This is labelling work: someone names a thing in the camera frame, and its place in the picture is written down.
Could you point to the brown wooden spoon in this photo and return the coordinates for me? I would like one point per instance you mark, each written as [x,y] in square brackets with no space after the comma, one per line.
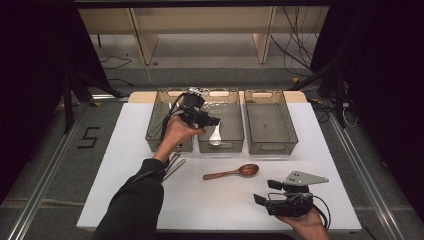
[248,170]

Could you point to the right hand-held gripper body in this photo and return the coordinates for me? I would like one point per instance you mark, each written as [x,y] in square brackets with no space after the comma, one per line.
[290,206]

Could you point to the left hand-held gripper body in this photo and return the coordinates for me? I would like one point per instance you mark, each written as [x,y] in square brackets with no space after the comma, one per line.
[190,106]

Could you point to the white ceramic spoon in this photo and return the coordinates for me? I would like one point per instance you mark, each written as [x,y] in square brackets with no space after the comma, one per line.
[216,136]

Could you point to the light wooden desk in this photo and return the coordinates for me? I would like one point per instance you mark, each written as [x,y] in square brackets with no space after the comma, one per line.
[200,20]

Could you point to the short aluminium rail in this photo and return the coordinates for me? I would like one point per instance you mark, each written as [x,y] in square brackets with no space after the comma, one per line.
[110,97]

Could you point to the person's right hand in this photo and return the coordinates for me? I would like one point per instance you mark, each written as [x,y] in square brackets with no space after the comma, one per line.
[305,222]

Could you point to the black metal stand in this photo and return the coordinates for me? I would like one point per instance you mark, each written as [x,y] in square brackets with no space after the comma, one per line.
[68,106]
[339,96]

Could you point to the yellow tape mark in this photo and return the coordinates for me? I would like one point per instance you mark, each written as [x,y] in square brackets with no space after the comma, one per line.
[295,80]
[96,104]

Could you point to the person's left hand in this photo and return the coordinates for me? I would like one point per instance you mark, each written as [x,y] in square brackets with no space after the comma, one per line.
[178,133]

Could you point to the wooden table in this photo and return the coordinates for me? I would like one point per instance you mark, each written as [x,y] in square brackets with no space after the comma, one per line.
[141,97]

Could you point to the white table mat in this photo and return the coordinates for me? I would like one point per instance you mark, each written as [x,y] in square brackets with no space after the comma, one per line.
[216,206]

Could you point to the clear grey plastic bin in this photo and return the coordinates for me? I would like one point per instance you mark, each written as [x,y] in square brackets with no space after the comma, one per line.
[233,120]
[270,125]
[153,126]

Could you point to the aluminium floor rail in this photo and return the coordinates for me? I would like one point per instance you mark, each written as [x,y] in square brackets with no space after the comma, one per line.
[43,186]
[366,176]

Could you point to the black curtain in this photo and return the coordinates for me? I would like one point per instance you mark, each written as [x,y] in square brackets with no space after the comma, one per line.
[390,83]
[33,83]

